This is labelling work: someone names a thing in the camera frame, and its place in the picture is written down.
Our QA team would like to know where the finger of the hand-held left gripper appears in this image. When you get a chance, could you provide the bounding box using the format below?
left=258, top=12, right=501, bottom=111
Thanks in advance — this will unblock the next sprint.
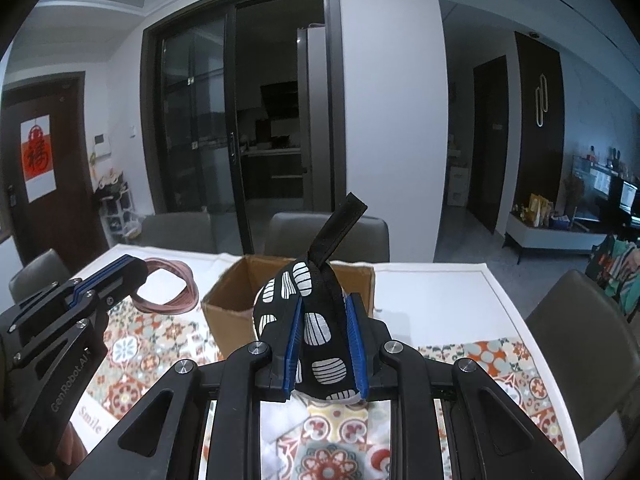
left=0, top=255, right=137, bottom=335
left=11, top=259, right=150, bottom=370

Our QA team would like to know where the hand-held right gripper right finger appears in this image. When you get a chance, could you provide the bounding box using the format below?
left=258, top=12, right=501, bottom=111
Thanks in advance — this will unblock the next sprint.
left=344, top=292, right=586, bottom=480

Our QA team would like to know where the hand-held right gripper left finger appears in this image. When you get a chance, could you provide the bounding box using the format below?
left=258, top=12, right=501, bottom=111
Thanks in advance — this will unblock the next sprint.
left=67, top=297, right=306, bottom=480

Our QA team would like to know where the black white-patterned pouch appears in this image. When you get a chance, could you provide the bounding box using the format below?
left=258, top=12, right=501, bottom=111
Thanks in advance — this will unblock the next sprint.
left=252, top=192, right=368, bottom=403

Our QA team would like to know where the pink-brown hair band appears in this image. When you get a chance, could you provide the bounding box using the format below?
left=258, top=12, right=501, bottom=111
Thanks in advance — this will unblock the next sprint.
left=131, top=257, right=200, bottom=316

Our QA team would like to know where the cardboard box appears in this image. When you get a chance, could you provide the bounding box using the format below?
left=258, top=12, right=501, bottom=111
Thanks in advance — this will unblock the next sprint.
left=200, top=255, right=376, bottom=361

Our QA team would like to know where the grey dining chair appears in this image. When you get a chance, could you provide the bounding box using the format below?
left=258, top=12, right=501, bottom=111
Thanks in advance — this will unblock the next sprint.
left=263, top=212, right=391, bottom=263
left=525, top=269, right=640, bottom=461
left=9, top=248, right=71, bottom=306
left=141, top=211, right=218, bottom=256

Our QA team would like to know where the white shoe rack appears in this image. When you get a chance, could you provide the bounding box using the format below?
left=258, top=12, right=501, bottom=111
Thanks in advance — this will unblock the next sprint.
left=97, top=170, right=143, bottom=246

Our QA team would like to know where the dark wooden door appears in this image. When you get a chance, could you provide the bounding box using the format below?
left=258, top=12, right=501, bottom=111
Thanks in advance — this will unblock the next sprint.
left=0, top=72, right=108, bottom=268

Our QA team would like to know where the white tile-patterned tablecloth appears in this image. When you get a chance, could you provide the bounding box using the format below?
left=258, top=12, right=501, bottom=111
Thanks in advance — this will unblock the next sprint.
left=65, top=245, right=583, bottom=480

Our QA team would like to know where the red and white door poster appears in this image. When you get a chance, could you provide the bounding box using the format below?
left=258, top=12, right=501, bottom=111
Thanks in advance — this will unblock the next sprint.
left=20, top=115, right=57, bottom=204

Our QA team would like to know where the dark-framed sliding glass door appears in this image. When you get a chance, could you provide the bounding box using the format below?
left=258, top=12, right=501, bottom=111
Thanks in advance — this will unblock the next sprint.
left=141, top=0, right=347, bottom=256

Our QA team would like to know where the stack of white boxes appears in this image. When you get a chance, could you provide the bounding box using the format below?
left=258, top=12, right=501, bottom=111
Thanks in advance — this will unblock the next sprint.
left=446, top=135, right=471, bottom=206

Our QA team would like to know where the white low sideboard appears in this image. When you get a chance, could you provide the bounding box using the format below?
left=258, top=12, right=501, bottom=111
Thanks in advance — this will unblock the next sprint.
left=502, top=210, right=608, bottom=263

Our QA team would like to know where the yellow paper bag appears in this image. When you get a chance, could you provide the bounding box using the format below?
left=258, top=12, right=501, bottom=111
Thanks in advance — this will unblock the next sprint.
left=520, top=194, right=553, bottom=223

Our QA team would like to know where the dark hallway door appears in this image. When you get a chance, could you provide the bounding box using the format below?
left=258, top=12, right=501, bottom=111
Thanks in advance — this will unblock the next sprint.
left=472, top=55, right=508, bottom=236

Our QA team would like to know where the silver refrigerator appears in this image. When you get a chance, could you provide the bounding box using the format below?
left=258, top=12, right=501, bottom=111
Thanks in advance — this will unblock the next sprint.
left=296, top=25, right=333, bottom=211

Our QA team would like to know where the pile of colourful clothes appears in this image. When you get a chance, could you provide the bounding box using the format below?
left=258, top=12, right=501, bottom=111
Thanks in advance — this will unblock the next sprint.
left=590, top=232, right=640, bottom=316

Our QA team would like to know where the black media cabinet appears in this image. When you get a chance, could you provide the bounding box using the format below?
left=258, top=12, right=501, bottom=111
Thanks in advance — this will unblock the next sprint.
left=570, top=152, right=640, bottom=226

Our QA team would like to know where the dark slatted wall panel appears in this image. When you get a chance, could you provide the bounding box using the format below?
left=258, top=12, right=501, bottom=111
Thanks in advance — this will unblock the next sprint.
left=515, top=31, right=566, bottom=226

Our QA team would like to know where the white looped wall ornament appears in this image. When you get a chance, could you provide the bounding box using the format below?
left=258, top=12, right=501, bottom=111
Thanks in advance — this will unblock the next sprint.
left=534, top=76, right=549, bottom=127

